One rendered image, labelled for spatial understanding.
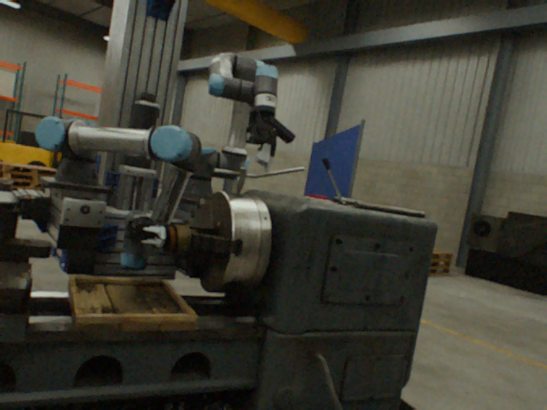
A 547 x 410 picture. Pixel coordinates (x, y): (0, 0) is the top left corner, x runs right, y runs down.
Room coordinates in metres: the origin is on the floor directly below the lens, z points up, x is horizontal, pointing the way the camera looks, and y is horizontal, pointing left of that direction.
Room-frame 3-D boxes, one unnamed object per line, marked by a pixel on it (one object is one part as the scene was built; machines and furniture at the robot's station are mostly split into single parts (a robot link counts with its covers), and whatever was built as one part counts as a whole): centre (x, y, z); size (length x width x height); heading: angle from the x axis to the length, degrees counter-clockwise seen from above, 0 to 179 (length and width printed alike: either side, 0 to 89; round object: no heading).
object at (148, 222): (1.37, 0.39, 1.08); 0.12 x 0.09 x 0.08; 28
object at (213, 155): (1.99, 0.35, 1.33); 0.13 x 0.12 x 0.14; 105
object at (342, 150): (8.28, -0.83, 1.18); 4.12 x 0.80 x 2.35; 5
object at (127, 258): (1.53, 0.45, 0.98); 0.11 x 0.08 x 0.11; 171
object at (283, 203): (1.59, -0.22, 1.06); 0.59 x 0.48 x 0.39; 118
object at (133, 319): (1.26, 0.37, 0.89); 0.36 x 0.30 x 0.04; 28
